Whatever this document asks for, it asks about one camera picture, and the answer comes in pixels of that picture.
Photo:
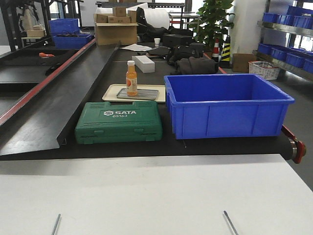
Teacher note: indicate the green black screwdriver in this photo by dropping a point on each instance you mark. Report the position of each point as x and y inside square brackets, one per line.
[56, 224]
[230, 222]

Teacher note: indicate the small grey metal tray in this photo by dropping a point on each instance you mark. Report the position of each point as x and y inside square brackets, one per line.
[143, 94]

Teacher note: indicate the beige plastic tray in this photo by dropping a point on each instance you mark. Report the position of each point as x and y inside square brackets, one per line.
[111, 94]

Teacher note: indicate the orange juice bottle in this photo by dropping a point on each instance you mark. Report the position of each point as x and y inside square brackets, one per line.
[131, 79]

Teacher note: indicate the green SATA tool case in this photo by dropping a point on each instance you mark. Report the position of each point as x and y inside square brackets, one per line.
[103, 122]

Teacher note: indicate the white rectangular box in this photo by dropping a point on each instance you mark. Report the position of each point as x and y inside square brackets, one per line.
[145, 64]

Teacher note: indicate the large blue plastic bin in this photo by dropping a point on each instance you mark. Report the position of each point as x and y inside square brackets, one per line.
[225, 106]

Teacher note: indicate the dark grey folded cloth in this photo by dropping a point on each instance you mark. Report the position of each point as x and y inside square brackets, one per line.
[192, 65]

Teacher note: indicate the black bag on conveyor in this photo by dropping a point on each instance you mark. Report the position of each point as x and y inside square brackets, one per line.
[180, 52]

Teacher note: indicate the white paper cup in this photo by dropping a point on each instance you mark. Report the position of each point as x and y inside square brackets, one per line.
[157, 41]

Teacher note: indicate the orange white traffic cone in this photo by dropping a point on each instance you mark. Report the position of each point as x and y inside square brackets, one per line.
[215, 51]

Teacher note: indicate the black yellow striped bollard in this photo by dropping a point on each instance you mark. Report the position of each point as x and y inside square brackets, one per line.
[225, 54]

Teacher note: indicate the large open cardboard box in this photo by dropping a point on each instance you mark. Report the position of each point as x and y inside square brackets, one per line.
[113, 33]

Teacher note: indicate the green potted plant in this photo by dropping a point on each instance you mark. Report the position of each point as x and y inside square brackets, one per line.
[213, 22]

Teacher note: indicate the blue crate on left conveyor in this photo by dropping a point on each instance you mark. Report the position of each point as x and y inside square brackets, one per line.
[72, 42]

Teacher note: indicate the white woven basket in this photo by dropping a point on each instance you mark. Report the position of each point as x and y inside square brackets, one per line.
[264, 69]

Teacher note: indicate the metal shelf rack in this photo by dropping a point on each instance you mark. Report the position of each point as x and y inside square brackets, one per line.
[278, 35]

